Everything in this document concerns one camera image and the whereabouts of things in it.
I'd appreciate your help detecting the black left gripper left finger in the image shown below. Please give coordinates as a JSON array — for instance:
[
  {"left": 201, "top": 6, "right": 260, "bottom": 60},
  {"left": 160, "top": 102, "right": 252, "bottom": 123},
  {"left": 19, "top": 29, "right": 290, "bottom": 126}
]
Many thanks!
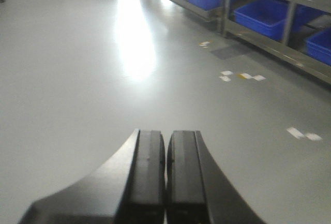
[{"left": 20, "top": 129, "right": 165, "bottom": 223}]

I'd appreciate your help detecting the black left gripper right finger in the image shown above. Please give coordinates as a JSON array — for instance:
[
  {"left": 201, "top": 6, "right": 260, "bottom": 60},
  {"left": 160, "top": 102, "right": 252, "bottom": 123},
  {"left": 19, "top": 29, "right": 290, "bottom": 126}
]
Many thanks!
[{"left": 166, "top": 130, "right": 264, "bottom": 223}]

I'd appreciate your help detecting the blue bin bottom centre left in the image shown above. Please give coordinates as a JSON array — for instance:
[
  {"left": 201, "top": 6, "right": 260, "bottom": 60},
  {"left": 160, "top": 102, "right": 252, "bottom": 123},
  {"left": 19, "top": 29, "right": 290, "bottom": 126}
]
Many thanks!
[{"left": 234, "top": 0, "right": 321, "bottom": 42}]

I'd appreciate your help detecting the blue bin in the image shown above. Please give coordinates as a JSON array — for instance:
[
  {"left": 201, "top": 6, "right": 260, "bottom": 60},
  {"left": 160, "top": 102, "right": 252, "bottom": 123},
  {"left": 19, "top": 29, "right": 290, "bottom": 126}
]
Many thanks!
[
  {"left": 306, "top": 28, "right": 330, "bottom": 66},
  {"left": 234, "top": 0, "right": 321, "bottom": 42}
]

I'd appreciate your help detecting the blue bin bottom centre right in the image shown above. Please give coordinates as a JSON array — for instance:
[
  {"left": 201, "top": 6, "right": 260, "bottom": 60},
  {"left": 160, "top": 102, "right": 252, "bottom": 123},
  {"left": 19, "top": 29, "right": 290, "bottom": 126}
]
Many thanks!
[{"left": 306, "top": 28, "right": 330, "bottom": 66}]

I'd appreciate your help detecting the centre steel bin rack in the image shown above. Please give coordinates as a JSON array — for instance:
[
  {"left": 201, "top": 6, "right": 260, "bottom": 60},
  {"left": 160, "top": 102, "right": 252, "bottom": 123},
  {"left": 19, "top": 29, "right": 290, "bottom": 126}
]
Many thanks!
[{"left": 221, "top": 0, "right": 330, "bottom": 83}]

